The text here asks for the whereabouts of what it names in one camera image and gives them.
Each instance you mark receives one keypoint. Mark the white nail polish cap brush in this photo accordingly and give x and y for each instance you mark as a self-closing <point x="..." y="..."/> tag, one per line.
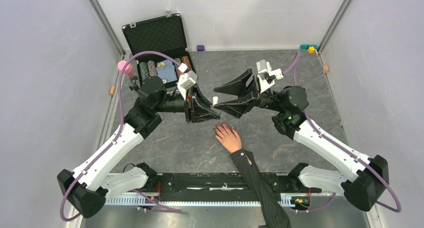
<point x="215" y="100"/>

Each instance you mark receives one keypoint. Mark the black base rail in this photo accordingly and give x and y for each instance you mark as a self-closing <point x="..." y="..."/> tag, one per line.
<point x="214" y="189"/>

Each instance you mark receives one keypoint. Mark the black poker chip case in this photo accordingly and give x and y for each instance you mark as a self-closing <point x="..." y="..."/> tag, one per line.
<point x="163" y="34"/>

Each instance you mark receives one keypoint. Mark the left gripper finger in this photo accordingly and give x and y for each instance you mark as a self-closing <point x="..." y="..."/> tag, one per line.
<point x="200" y="98"/>
<point x="202" y="115"/>

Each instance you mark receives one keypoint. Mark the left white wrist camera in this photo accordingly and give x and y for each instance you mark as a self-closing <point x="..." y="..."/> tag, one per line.
<point x="186" y="80"/>

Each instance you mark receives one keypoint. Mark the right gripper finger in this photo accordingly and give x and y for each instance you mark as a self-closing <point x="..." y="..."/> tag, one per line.
<point x="238" y="107"/>
<point x="236" y="87"/>

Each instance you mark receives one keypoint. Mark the black pinstripe sleeve forearm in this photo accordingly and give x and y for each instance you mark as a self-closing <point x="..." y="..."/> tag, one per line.
<point x="273" y="214"/>

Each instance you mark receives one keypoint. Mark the pink microphone on tripod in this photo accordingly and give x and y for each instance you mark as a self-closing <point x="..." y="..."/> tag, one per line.
<point x="125" y="69"/>

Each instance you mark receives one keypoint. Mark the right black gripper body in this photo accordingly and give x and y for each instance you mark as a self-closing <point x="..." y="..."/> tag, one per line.
<point x="262" y="99"/>

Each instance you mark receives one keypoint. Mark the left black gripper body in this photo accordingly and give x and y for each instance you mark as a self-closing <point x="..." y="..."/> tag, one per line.
<point x="190" y="105"/>

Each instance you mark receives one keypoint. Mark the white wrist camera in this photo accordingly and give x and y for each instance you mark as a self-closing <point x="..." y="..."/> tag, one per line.
<point x="186" y="80"/>
<point x="266" y="76"/>

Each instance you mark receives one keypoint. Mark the mannequin hand with red nails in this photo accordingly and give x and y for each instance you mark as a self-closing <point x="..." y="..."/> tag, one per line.
<point x="229" y="138"/>

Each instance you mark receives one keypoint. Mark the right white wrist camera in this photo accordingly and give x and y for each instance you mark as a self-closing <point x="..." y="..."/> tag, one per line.
<point x="266" y="76"/>

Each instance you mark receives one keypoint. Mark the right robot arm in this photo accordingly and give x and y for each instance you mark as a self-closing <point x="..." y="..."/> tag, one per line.
<point x="361" y="179"/>

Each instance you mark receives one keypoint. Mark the yellow cube in corner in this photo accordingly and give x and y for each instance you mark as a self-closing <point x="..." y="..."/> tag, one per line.
<point x="311" y="49"/>

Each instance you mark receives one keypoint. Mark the teal block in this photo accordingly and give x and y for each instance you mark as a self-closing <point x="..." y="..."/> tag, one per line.
<point x="307" y="46"/>

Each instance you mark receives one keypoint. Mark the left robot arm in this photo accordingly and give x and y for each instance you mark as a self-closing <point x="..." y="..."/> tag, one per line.
<point x="89" y="186"/>

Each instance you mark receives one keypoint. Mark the tan block left wall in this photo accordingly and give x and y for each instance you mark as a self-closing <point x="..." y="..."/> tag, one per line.
<point x="112" y="90"/>

